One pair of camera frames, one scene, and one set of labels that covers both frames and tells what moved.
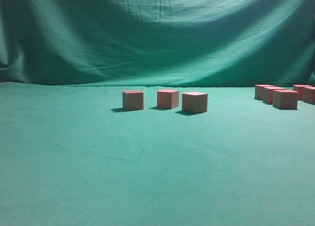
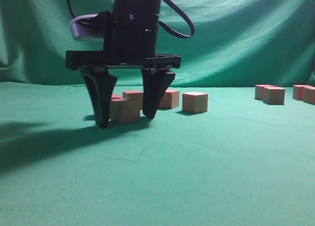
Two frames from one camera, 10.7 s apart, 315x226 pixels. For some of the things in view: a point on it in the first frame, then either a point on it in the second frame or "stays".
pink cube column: (133, 100) stays
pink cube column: (194, 102) stays
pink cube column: (286, 99) → (125, 111)
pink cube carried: (168, 98) stays
